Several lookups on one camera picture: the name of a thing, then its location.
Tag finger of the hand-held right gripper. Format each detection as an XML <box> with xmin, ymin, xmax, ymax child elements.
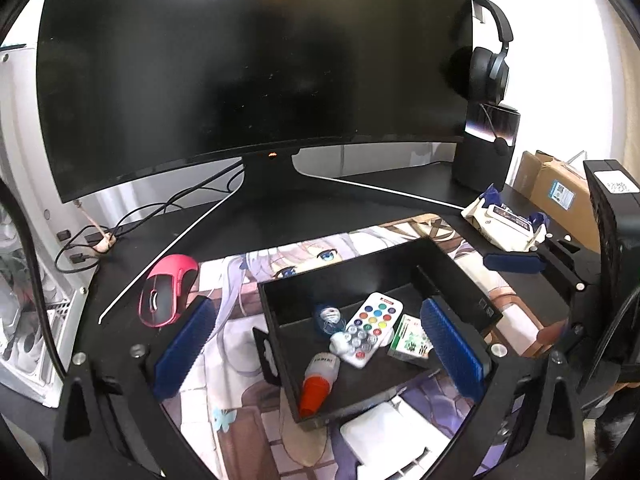
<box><xmin>537</xmin><ymin>322</ymin><xmax>588</xmax><ymax>361</ymax></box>
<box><xmin>482</xmin><ymin>236</ymin><xmax>588</xmax><ymax>293</ymax></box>

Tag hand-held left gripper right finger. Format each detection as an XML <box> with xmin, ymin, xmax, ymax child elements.
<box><xmin>420</xmin><ymin>296</ymin><xmax>588</xmax><ymax>480</ymax></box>

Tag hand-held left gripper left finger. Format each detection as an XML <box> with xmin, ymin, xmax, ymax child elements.
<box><xmin>52</xmin><ymin>295</ymin><xmax>218</xmax><ymax>480</ymax></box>

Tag white green medicine box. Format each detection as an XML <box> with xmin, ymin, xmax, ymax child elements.
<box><xmin>387</xmin><ymin>314</ymin><xmax>435</xmax><ymax>362</ymax></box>

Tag white remote with coloured buttons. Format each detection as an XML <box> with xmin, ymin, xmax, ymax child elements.
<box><xmin>336</xmin><ymin>292</ymin><xmax>405</xmax><ymax>370</ymax></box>

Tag white power adapter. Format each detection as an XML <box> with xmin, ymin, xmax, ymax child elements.
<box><xmin>339</xmin><ymin>395</ymin><xmax>453</xmax><ymax>467</ymax></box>

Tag blue bottle with white cap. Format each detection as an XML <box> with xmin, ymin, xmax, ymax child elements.
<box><xmin>312</xmin><ymin>304</ymin><xmax>352</xmax><ymax>358</ymax></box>

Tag black box container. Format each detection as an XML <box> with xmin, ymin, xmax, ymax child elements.
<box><xmin>252</xmin><ymin>236</ymin><xmax>503</xmax><ymax>433</ymax></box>

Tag glue bottle with orange cap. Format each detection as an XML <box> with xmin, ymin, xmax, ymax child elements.
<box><xmin>298</xmin><ymin>352</ymin><xmax>343</xmax><ymax>418</ymax></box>

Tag person's right forearm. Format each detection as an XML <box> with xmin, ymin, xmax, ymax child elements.
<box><xmin>592</xmin><ymin>400</ymin><xmax>640</xmax><ymax>468</ymax></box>

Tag wet wipes pack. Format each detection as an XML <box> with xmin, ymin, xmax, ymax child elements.
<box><xmin>460</xmin><ymin>185</ymin><xmax>551</xmax><ymax>252</ymax></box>

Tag red black computer mouse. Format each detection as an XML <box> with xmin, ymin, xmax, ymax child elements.
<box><xmin>138</xmin><ymin>254</ymin><xmax>199</xmax><ymax>328</ymax></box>

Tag cardboard box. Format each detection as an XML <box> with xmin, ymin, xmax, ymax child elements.
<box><xmin>512</xmin><ymin>149</ymin><xmax>608</xmax><ymax>256</ymax></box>

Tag printed desk mat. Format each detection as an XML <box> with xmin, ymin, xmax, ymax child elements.
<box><xmin>150</xmin><ymin>212</ymin><xmax>591</xmax><ymax>480</ymax></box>

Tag black speaker with light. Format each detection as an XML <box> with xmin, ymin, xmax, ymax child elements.
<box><xmin>452</xmin><ymin>102</ymin><xmax>522</xmax><ymax>193</ymax></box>

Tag black headphones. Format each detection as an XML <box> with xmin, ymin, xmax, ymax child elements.
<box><xmin>450</xmin><ymin>0</ymin><xmax>515</xmax><ymax>157</ymax></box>

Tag white computer case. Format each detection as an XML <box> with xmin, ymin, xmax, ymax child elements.
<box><xmin>0</xmin><ymin>45</ymin><xmax>101</xmax><ymax>408</ymax></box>

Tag black curved monitor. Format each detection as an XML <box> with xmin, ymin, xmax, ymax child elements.
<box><xmin>36</xmin><ymin>0</ymin><xmax>475</xmax><ymax>211</ymax></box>

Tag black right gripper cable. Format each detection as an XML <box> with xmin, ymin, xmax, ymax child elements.
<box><xmin>592</xmin><ymin>295</ymin><xmax>640</xmax><ymax>366</ymax></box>

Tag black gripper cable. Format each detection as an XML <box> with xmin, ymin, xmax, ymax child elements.
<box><xmin>0</xmin><ymin>180</ymin><xmax>68</xmax><ymax>381</ymax></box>
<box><xmin>592</xmin><ymin>295</ymin><xmax>640</xmax><ymax>366</ymax></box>

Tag beige cable with clip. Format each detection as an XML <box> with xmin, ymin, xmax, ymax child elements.
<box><xmin>74</xmin><ymin>200</ymin><xmax>117</xmax><ymax>253</ymax></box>

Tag black desk cables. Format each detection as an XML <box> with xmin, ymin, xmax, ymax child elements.
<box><xmin>55</xmin><ymin>160</ymin><xmax>246</xmax><ymax>273</ymax></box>

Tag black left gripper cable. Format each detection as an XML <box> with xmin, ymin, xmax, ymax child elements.
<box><xmin>0</xmin><ymin>180</ymin><xmax>68</xmax><ymax>381</ymax></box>

